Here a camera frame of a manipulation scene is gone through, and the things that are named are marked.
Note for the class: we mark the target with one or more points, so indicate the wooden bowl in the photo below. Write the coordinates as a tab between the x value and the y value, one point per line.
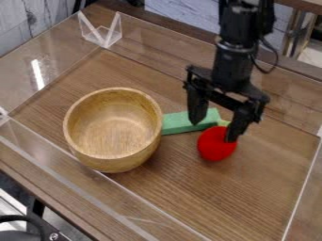
112	129

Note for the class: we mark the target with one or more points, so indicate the red felt strawberry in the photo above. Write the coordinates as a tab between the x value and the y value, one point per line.
212	147

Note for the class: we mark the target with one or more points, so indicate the black table leg clamp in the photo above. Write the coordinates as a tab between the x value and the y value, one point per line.
41	227

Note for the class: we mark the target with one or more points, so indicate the clear acrylic corner bracket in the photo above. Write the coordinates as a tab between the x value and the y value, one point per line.
101	36

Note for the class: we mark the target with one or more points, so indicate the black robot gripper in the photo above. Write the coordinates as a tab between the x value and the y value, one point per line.
224	85

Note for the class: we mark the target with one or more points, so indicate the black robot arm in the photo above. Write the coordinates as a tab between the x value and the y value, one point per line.
246	21

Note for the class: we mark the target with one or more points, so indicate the green rectangular block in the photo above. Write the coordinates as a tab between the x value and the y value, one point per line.
176	122

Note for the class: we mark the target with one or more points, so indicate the wooden furniture frame background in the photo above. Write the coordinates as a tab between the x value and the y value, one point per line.
295	19

